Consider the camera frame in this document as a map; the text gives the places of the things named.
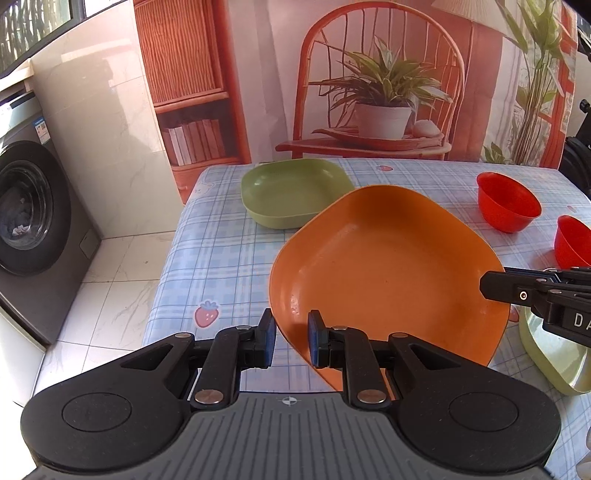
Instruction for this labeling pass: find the red bowl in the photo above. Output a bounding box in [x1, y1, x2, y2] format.
[477, 172, 542, 234]
[554, 215, 591, 270]

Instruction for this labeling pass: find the orange square plate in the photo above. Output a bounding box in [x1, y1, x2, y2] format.
[269, 185, 510, 365]

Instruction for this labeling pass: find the light green plate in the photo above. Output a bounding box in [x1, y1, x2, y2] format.
[516, 306, 590, 396]

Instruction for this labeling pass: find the black exercise bike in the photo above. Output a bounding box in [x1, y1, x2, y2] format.
[559, 1, 590, 197]

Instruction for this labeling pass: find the green square plate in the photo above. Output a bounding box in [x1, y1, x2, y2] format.
[240, 158, 355, 230]

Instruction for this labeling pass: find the grey washing machine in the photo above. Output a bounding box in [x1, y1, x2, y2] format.
[1, 82, 100, 346]

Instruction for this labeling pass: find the printed room backdrop cloth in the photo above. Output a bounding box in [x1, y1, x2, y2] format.
[133, 1, 578, 199]

